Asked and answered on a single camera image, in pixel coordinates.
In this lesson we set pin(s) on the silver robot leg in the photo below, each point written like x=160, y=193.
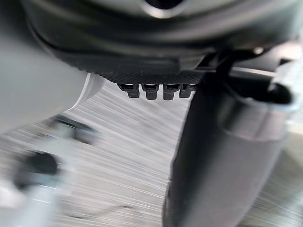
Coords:
x=35, y=78

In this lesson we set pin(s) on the dark robot foot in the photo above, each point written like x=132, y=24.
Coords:
x=39, y=166

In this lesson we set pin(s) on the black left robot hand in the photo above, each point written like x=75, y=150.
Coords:
x=146, y=42

